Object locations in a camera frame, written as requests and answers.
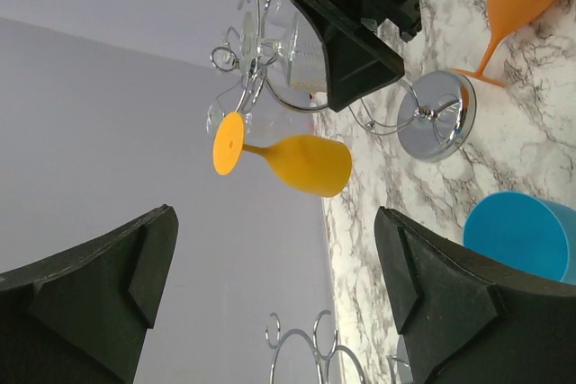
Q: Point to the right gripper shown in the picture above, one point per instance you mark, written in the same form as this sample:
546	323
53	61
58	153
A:
357	62

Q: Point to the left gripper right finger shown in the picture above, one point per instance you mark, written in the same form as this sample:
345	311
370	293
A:
465	318

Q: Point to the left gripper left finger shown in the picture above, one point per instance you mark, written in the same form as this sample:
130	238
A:
82	315

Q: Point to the short ribbed clear glass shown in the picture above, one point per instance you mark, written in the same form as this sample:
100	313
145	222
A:
298	52

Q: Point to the yellow plastic goblet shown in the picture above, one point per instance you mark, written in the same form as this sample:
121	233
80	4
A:
307	163

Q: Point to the scrolled chrome glass rack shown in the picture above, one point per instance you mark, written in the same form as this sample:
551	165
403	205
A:
436	113

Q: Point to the blue plastic goblet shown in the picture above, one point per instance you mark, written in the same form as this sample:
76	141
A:
524	232

